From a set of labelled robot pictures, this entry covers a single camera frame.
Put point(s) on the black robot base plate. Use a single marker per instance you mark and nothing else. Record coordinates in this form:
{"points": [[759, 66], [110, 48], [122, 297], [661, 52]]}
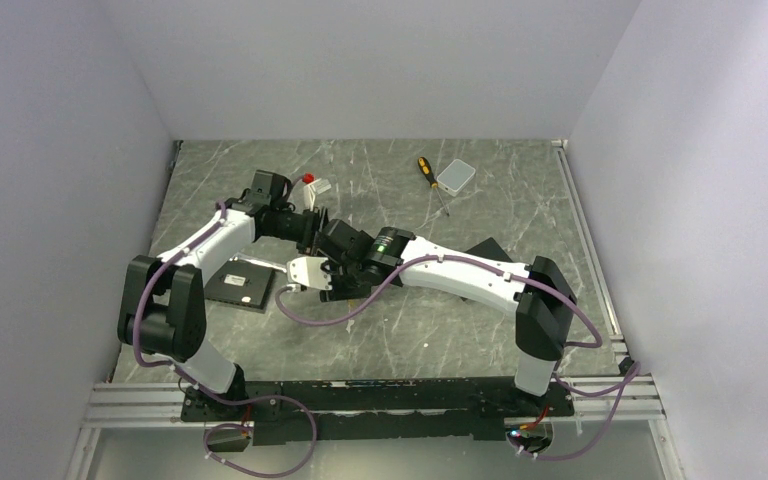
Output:
{"points": [[481, 408]]}

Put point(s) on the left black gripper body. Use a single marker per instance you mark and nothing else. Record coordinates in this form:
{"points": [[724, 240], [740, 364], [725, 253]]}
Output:
{"points": [[309, 224]]}

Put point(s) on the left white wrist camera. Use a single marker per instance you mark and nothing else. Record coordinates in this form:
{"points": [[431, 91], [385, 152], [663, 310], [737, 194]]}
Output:
{"points": [[313, 188]]}

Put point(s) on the black box with label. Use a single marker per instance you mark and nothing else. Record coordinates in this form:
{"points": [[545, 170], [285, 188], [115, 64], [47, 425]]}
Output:
{"points": [[241, 284]]}

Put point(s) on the silver open-end wrench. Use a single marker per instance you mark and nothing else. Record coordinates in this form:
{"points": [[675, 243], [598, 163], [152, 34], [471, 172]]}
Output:
{"points": [[280, 267]]}

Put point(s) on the yellow black screwdriver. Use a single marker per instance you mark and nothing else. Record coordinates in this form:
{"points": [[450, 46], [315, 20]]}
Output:
{"points": [[428, 174]]}

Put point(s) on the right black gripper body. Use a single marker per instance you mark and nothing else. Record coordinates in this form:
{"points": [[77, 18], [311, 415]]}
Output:
{"points": [[345, 283]]}

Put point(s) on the white square box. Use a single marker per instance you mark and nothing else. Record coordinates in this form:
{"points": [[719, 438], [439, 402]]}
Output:
{"points": [[455, 177]]}

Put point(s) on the black flat rectangular pad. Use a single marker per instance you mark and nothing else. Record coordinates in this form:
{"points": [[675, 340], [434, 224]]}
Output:
{"points": [[489, 249]]}

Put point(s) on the aluminium frame rail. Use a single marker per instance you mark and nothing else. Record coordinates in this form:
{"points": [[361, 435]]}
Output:
{"points": [[134, 405]]}

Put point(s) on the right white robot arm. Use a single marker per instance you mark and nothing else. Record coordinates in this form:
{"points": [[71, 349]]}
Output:
{"points": [[536, 295]]}

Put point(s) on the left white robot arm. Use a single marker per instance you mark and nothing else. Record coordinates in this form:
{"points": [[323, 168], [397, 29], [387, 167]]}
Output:
{"points": [[163, 314]]}

